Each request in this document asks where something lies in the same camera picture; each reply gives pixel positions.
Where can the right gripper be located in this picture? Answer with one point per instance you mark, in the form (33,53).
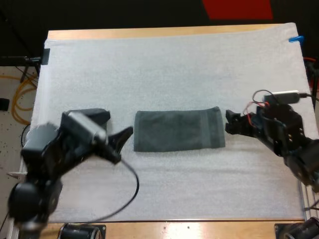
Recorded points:
(281,124)

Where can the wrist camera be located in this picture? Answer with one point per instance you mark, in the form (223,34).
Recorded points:
(86,128)
(285,96)

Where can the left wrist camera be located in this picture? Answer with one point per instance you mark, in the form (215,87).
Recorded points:
(86,128)

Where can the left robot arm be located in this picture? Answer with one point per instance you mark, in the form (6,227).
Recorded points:
(32,201)

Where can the blue clip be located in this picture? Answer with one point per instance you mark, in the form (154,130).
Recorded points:
(296,39)

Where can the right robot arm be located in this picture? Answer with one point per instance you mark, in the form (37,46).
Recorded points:
(304,159)

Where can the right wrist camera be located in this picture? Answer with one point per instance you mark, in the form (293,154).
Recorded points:
(285,96)

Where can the folded grey-green towel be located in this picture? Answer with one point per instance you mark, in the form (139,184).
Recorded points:
(179,130)

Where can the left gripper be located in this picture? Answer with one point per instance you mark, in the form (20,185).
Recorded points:
(66,147)

